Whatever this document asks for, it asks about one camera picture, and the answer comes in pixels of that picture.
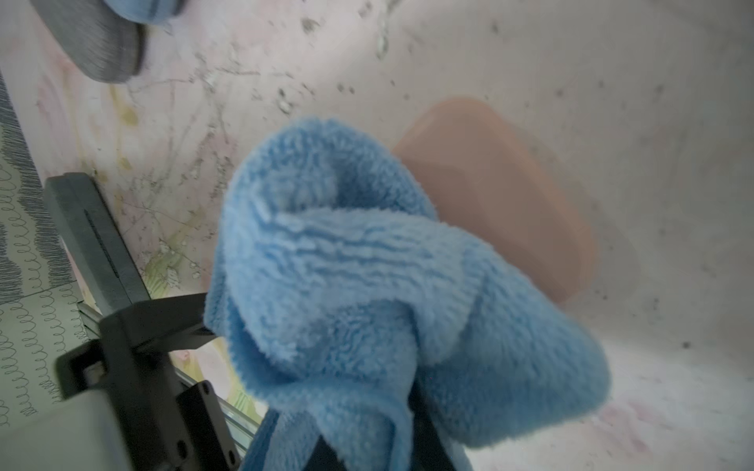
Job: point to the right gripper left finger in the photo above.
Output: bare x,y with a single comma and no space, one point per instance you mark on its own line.
324,458

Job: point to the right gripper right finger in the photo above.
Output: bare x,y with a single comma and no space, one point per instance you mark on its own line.
428,452

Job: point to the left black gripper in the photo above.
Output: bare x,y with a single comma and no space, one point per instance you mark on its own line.
164,424

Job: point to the blue microfiber cloth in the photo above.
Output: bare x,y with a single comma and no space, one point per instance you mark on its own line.
336,288

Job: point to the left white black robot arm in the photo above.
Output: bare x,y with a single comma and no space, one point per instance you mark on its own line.
78,433

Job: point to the grey felt eyeglass case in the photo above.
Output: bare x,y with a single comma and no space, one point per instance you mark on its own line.
104,46

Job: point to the blue eyeglass case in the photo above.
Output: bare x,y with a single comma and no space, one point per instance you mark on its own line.
146,12

